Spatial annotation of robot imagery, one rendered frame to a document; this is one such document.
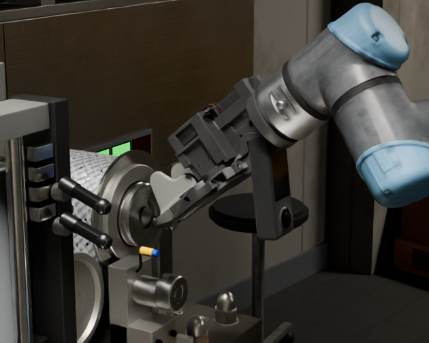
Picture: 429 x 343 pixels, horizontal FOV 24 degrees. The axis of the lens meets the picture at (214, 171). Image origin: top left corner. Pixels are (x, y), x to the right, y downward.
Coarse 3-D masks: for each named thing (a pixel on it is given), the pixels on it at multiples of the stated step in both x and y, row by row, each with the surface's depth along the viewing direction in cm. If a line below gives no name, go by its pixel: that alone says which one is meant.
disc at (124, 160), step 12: (120, 156) 113; (132, 156) 114; (144, 156) 117; (108, 168) 111; (120, 168) 113; (156, 168) 119; (108, 180) 111; (96, 192) 110; (96, 216) 110; (96, 228) 110; (156, 240) 121; (96, 252) 111; (108, 252) 113; (108, 264) 113
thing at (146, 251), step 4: (140, 248) 108; (144, 248) 108; (148, 248) 108; (152, 248) 108; (140, 252) 108; (144, 252) 108; (148, 252) 108; (152, 252) 107; (156, 252) 107; (140, 256) 110; (152, 256) 108; (156, 256) 107; (140, 260) 110; (140, 264) 110; (140, 268) 111; (136, 272) 112
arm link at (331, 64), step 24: (336, 24) 97; (360, 24) 94; (384, 24) 96; (312, 48) 98; (336, 48) 96; (360, 48) 95; (384, 48) 94; (408, 48) 97; (288, 72) 100; (312, 72) 98; (336, 72) 96; (360, 72) 95; (384, 72) 95; (312, 96) 99; (336, 96) 96
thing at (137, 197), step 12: (132, 192) 113; (144, 192) 114; (120, 204) 112; (132, 204) 112; (144, 204) 115; (156, 204) 116; (120, 216) 112; (132, 216) 112; (144, 216) 115; (120, 228) 113; (132, 228) 113; (144, 228) 116; (132, 240) 113; (144, 240) 115
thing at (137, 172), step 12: (132, 168) 114; (144, 168) 116; (120, 180) 112; (132, 180) 114; (144, 180) 116; (108, 192) 111; (120, 192) 112; (108, 216) 111; (108, 228) 111; (120, 240) 113; (120, 252) 114; (132, 252) 116
